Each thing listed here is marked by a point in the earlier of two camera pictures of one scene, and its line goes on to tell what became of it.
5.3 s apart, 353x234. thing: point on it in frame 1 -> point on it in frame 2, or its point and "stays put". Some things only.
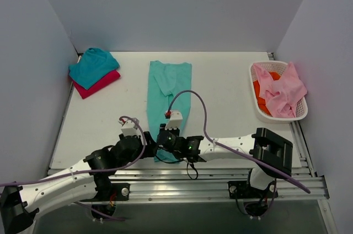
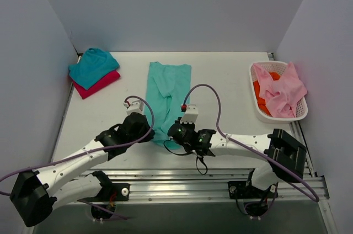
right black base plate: [244, 190] stays put
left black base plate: [109, 192] stays put
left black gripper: [149, 145] -> [144, 126]
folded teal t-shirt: [94, 64] stays put
